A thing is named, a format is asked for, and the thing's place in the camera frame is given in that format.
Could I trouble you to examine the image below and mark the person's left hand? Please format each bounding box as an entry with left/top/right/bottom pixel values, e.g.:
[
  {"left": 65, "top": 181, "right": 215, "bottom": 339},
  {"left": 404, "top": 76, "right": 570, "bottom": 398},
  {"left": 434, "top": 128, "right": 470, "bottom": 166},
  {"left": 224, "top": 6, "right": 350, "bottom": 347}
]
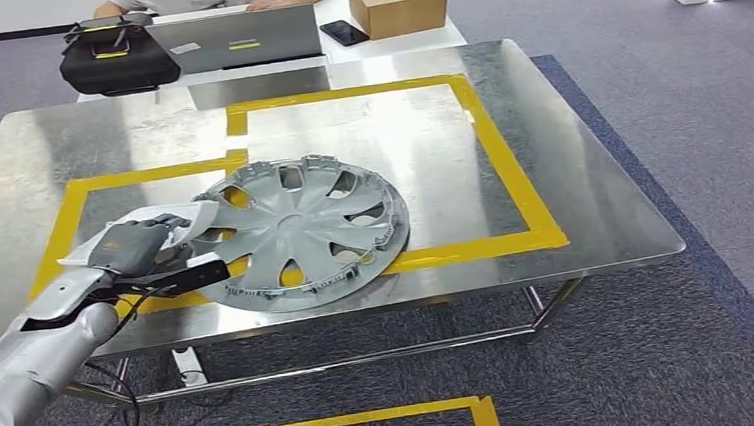
[{"left": 245, "top": 0, "right": 303, "bottom": 14}]

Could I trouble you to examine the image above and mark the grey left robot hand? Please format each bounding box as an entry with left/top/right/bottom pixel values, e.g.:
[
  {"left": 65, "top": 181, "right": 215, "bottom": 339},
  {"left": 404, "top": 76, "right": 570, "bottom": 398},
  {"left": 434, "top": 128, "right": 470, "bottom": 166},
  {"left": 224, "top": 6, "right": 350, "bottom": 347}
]
[{"left": 85, "top": 211, "right": 197, "bottom": 280}]

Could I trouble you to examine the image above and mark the yellow tape on workbench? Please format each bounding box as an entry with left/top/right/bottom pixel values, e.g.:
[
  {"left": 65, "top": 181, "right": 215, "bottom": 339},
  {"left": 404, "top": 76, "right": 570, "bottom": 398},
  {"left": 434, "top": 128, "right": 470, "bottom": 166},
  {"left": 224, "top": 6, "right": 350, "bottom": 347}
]
[{"left": 14, "top": 65, "right": 574, "bottom": 324}]

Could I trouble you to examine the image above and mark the stainless steel workbench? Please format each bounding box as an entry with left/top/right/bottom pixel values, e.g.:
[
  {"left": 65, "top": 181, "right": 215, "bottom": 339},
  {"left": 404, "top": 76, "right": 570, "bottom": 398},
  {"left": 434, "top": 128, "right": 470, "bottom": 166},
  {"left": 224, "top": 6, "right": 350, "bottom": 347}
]
[{"left": 0, "top": 26, "right": 696, "bottom": 419}]

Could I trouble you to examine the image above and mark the grey laptop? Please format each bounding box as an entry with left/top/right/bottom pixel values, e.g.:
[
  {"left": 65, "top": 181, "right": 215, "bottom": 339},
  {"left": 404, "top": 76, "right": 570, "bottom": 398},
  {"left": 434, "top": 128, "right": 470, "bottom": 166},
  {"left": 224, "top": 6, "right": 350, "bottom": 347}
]
[{"left": 144, "top": 2, "right": 327, "bottom": 78}]

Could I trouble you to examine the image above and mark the black smartphone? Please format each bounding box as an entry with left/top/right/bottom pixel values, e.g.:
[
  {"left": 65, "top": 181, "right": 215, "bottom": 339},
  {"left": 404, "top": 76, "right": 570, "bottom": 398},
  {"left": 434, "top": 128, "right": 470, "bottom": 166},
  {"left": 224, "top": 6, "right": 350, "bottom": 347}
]
[{"left": 318, "top": 17, "right": 372, "bottom": 49}]

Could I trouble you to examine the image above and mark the brown cardboard box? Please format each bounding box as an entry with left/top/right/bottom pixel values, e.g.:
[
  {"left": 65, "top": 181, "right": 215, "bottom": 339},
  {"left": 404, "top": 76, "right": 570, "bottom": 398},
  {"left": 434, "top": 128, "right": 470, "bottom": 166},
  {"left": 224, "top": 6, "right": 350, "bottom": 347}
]
[{"left": 346, "top": 0, "right": 452, "bottom": 42}]

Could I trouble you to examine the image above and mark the white power strip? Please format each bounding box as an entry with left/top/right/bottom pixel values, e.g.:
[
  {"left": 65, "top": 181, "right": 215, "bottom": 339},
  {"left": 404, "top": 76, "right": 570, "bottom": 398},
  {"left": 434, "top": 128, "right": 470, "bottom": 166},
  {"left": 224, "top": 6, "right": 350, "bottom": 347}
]
[{"left": 172, "top": 345, "right": 210, "bottom": 390}]

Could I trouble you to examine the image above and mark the white desk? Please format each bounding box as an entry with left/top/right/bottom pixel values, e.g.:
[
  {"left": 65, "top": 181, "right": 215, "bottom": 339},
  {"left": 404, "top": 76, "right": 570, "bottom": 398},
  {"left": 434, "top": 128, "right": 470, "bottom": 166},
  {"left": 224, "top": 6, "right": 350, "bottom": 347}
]
[{"left": 70, "top": 0, "right": 472, "bottom": 105}]

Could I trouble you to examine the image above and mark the silver wheel hubcap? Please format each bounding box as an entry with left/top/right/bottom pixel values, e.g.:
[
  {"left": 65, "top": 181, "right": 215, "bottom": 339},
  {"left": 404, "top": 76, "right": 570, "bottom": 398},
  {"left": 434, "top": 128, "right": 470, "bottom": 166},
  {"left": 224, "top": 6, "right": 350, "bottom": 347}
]
[{"left": 186, "top": 148, "right": 417, "bottom": 320}]

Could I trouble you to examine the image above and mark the black carry bag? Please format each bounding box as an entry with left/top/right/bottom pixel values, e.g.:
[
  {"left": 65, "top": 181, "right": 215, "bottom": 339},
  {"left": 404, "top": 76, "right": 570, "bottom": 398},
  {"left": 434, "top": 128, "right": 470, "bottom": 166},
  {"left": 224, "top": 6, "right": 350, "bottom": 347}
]
[{"left": 56, "top": 11, "right": 184, "bottom": 101}]

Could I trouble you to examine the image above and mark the thick black cable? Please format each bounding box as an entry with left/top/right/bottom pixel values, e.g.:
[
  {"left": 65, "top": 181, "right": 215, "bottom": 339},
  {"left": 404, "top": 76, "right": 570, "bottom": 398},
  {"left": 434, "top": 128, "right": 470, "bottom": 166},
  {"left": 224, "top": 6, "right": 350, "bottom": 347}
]
[{"left": 78, "top": 357, "right": 143, "bottom": 426}]

